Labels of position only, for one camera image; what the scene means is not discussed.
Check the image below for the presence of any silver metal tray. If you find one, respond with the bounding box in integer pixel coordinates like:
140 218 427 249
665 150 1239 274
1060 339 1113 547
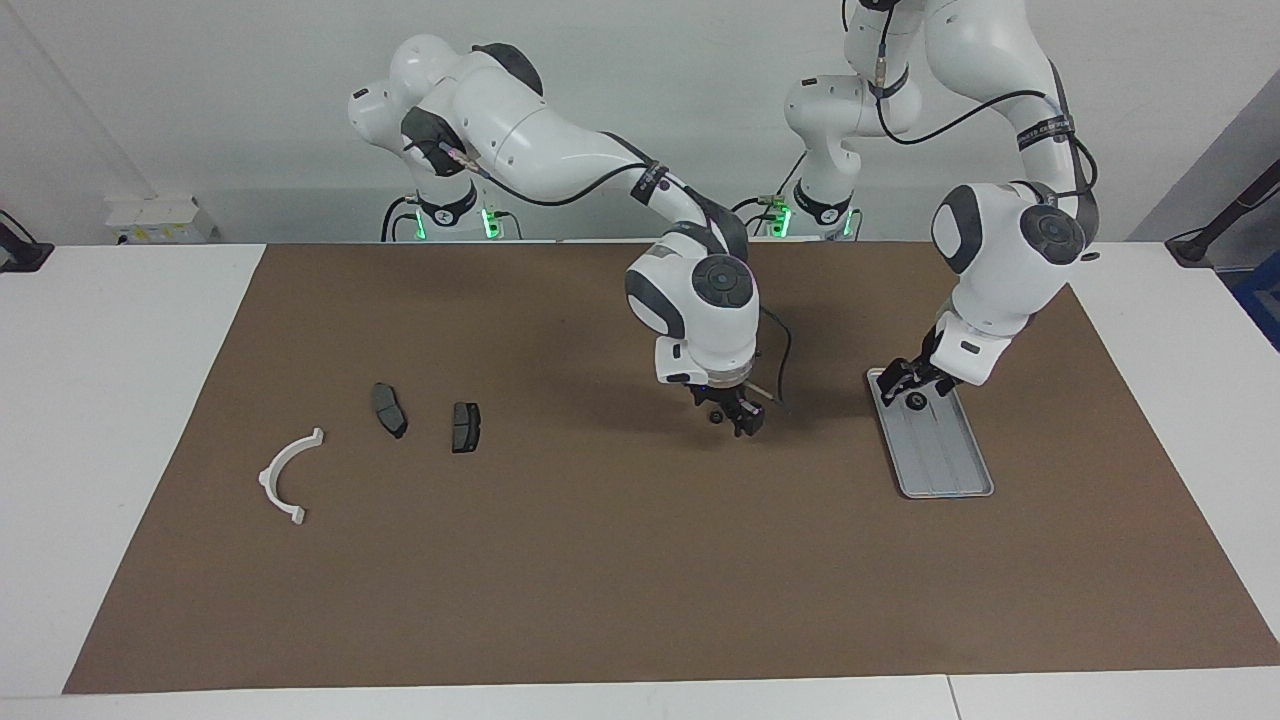
866 367 995 499

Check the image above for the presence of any brown table mat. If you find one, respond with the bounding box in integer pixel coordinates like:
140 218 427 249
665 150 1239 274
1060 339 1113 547
62 240 1280 696

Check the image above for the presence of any grey brake pad with tab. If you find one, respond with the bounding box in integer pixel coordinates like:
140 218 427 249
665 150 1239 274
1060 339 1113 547
371 383 408 440

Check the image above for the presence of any blue crate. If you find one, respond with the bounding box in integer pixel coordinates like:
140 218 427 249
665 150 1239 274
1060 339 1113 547
1232 262 1280 351

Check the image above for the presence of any white power strip box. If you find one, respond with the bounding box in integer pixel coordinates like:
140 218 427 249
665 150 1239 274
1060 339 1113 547
105 195 216 246

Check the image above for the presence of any black table clamp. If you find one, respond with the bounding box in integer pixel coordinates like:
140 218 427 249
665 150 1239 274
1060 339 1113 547
0 210 54 273

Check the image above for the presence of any black base cable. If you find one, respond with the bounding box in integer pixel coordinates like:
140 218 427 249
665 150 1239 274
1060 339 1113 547
381 195 421 242
733 150 809 238

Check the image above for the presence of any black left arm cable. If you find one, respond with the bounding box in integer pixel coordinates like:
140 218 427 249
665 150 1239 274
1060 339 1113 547
845 0 1099 196

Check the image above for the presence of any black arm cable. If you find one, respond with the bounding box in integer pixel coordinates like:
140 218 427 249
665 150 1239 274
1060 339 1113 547
405 140 792 406
845 0 1099 196

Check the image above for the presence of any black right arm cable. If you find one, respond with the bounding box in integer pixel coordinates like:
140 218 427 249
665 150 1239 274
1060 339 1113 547
405 140 792 406

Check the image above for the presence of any white curved plastic bracket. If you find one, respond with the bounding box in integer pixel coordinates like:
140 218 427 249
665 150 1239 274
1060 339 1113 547
258 428 326 526

